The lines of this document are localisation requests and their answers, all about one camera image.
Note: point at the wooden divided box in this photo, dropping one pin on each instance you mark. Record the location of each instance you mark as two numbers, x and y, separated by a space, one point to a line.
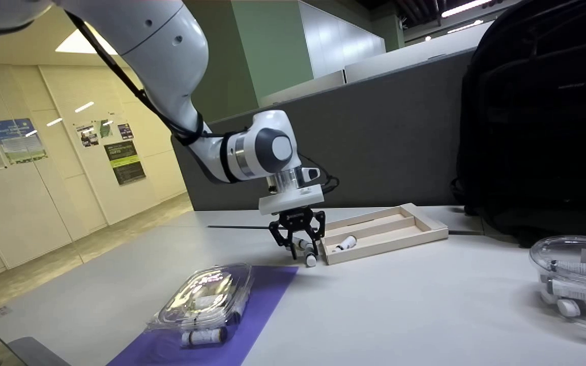
379 232

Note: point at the dark wall poster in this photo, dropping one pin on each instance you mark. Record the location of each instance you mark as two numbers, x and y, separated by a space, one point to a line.
125 162

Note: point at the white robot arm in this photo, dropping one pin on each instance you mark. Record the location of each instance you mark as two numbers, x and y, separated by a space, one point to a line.
167 55

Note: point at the grey partition wall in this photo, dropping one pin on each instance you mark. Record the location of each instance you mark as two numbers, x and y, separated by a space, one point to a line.
388 128

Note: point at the clear plastic tray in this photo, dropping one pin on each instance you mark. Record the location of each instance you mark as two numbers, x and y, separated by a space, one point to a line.
208 299

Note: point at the small white bottle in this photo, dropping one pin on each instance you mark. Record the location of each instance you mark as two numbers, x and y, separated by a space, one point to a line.
310 260

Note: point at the purple paper mat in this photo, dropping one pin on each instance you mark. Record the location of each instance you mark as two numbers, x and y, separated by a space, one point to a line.
160 347

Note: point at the wall poster left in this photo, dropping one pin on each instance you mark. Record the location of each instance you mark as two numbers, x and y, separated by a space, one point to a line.
19 143

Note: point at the white bottle inside box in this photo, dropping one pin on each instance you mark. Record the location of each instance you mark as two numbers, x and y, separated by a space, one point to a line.
347 244

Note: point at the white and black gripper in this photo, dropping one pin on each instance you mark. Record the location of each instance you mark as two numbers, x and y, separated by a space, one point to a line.
291 195

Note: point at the clear round plastic bowl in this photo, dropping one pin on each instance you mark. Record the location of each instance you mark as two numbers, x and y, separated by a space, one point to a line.
561 263

